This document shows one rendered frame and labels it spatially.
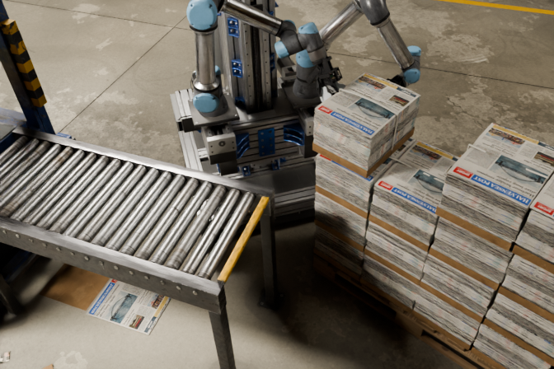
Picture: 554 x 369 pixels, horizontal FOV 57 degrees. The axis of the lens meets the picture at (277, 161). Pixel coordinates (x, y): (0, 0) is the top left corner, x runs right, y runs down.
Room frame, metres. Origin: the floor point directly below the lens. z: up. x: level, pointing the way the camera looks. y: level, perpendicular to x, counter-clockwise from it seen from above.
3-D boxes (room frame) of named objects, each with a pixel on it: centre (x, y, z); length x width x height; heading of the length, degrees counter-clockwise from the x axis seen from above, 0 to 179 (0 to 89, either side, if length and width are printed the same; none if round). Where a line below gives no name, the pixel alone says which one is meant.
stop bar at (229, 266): (1.25, 0.13, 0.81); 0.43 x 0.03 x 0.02; 158
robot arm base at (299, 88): (2.21, -0.17, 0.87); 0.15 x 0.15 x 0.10
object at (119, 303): (1.52, 0.78, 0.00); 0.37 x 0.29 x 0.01; 68
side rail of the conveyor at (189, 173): (1.74, 0.64, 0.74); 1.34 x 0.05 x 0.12; 68
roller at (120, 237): (1.44, 0.56, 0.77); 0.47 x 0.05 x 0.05; 158
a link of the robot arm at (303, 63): (2.21, -0.17, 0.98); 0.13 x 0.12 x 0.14; 167
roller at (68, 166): (1.61, 0.98, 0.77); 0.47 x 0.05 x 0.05; 158
